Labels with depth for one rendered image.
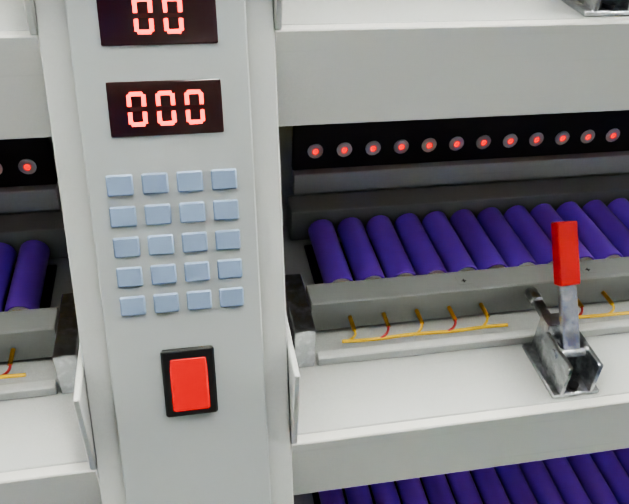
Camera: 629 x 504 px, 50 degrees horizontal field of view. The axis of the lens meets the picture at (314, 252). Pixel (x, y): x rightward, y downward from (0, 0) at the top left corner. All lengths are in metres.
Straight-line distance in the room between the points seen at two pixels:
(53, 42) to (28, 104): 0.03
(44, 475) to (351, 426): 0.15
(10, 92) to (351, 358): 0.22
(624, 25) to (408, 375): 0.21
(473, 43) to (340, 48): 0.06
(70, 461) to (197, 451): 0.06
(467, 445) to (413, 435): 0.04
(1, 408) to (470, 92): 0.28
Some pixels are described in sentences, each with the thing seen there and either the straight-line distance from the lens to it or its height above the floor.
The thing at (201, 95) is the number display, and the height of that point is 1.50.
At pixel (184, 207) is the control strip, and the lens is 0.30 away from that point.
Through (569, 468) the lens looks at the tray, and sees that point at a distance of 0.59.
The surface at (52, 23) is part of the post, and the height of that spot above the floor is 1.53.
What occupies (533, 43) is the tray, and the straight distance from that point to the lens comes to 0.34.
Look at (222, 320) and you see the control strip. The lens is 0.32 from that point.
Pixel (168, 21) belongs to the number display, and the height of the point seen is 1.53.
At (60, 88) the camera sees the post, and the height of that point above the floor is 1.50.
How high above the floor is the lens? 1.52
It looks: 17 degrees down
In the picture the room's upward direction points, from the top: 2 degrees counter-clockwise
